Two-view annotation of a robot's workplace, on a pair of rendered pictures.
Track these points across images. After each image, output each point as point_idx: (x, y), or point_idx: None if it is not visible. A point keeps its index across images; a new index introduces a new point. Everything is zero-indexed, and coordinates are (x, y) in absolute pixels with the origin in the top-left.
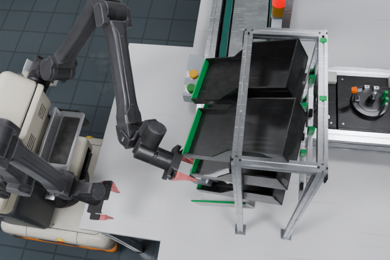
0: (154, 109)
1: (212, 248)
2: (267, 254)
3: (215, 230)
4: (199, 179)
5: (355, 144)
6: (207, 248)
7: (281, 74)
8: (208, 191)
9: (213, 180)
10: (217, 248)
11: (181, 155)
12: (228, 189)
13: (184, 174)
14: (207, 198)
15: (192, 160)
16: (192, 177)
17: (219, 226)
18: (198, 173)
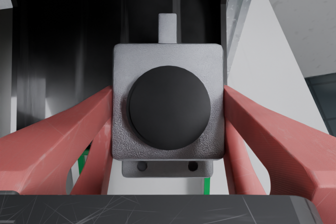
0: None
1: (263, 178)
2: (229, 78)
3: (224, 183)
4: (219, 51)
5: None
6: (268, 189)
7: None
8: (226, 78)
9: (176, 35)
10: (258, 167)
11: (31, 209)
12: None
13: (279, 130)
14: (180, 192)
15: (81, 114)
16: (216, 117)
17: (212, 178)
18: None
